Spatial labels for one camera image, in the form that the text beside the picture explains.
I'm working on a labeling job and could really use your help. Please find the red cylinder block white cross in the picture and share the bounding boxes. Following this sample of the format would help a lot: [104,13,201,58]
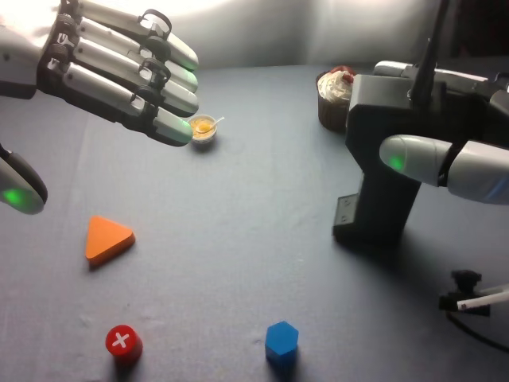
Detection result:
[105,324,144,362]

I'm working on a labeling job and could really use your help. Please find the small toy bowl with egg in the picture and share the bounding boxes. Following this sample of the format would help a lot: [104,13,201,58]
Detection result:
[187,114,226,151]

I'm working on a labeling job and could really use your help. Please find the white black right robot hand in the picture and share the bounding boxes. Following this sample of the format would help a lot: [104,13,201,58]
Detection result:
[372,59,509,206]

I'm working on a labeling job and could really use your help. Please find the thin black cable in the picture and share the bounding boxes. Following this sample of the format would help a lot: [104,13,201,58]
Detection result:
[445,312,509,354]

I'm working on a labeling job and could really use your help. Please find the white backdrop sheet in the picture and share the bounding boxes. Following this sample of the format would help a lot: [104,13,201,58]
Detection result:
[0,0,450,72]

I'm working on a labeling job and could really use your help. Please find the orange triangle block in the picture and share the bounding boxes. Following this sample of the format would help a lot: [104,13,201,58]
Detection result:
[84,215,137,267]

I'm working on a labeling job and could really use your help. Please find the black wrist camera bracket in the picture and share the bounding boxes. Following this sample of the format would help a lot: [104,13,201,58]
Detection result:
[438,269,509,319]

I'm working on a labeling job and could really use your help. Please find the black brick phone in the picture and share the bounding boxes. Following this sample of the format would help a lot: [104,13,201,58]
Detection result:
[332,37,494,246]

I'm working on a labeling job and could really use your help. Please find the blue hexagon block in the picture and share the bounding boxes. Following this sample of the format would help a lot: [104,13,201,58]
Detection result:
[265,320,300,364]

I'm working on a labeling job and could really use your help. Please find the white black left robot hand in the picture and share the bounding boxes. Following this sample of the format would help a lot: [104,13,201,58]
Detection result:
[0,0,200,216]

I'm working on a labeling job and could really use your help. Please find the grey table cloth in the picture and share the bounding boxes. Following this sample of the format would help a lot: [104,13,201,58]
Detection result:
[0,55,509,382]

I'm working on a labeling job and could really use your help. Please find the toy cupcake with white frosting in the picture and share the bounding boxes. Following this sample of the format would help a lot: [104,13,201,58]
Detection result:
[316,65,357,132]

